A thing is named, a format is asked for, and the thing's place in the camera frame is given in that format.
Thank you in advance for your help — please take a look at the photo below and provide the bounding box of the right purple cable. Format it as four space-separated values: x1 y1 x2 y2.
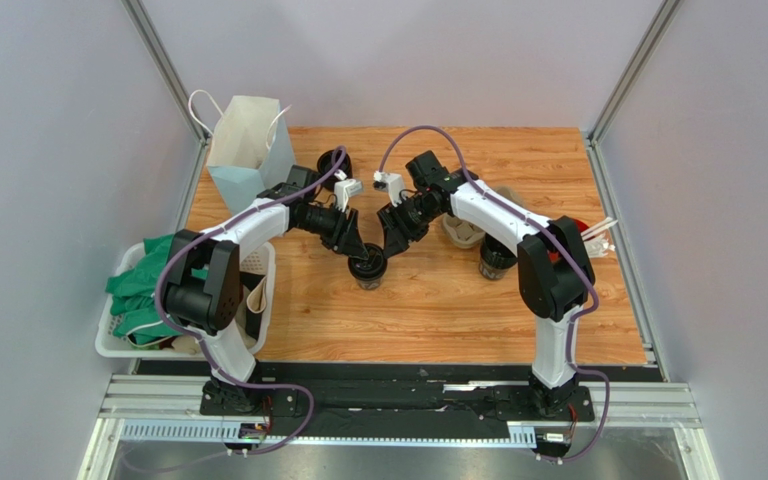
378 125 612 464

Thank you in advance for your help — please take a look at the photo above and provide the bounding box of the white plastic basket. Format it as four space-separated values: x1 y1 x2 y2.
95 236 276 360

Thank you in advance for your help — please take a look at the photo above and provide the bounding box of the single black cup lid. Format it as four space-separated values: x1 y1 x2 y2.
348 243 388 275

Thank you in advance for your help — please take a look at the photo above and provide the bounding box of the white paper bag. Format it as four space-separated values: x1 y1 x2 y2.
187 89 296 214

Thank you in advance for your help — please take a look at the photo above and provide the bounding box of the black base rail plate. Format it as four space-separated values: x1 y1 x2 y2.
200 362 599 440

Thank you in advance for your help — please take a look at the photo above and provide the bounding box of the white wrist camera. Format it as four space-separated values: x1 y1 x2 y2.
373 170 406 207
333 170 364 212

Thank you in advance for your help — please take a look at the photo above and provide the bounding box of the black cup lid stack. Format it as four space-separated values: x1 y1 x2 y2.
316 150 354 192

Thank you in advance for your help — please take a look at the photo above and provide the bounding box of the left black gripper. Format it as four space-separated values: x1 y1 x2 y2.
296 202 368 261

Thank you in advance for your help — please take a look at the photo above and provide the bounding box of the single dark coffee cup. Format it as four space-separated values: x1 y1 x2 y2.
352 270 385 290

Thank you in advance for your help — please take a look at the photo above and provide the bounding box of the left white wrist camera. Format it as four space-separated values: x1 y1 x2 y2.
333 170 364 212

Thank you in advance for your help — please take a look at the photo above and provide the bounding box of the beige cloth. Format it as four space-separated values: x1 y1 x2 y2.
165 273 268 353

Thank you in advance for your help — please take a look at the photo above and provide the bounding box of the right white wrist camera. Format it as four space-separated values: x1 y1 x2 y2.
373 170 406 207

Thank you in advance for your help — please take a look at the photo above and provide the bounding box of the purple cable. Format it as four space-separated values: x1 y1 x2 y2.
154 145 349 457
378 125 612 464

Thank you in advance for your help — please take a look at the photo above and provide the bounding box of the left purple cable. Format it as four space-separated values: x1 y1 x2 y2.
154 145 349 457

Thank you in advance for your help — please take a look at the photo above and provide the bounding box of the black paper cup stack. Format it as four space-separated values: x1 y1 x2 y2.
479 234 518 281

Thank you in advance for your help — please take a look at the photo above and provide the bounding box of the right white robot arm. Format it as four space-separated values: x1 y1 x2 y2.
374 151 595 418

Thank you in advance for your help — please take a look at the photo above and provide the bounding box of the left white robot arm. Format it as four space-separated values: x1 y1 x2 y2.
154 165 369 389

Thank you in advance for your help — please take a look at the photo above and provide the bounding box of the green cloth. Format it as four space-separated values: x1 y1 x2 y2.
106 234 201 354

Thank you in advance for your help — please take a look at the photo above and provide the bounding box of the bottom pulp cup carrier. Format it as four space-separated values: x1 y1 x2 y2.
440 186 524 249

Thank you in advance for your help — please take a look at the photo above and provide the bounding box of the red straw holder cup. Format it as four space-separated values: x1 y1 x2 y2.
573 218 590 238

